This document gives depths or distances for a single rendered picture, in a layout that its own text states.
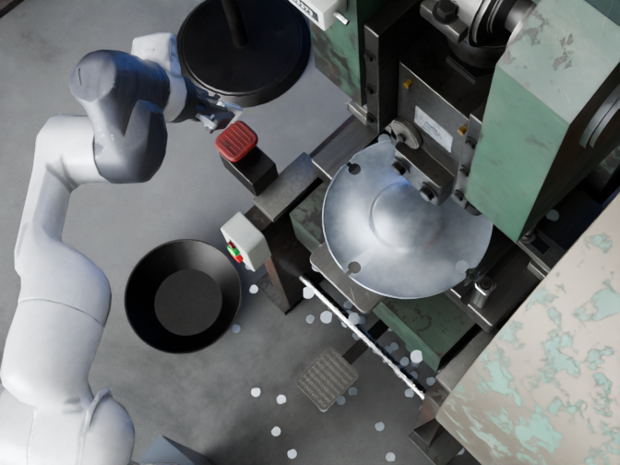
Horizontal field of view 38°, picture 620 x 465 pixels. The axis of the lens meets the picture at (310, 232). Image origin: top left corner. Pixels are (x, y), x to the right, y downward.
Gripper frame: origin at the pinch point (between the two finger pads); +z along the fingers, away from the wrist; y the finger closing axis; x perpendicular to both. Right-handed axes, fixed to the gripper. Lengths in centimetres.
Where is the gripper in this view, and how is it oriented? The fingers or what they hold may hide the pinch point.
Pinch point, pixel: (226, 112)
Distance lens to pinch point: 155.0
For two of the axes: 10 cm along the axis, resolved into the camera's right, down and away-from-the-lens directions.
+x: 6.2, -7.4, -2.5
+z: 3.7, 0.0, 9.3
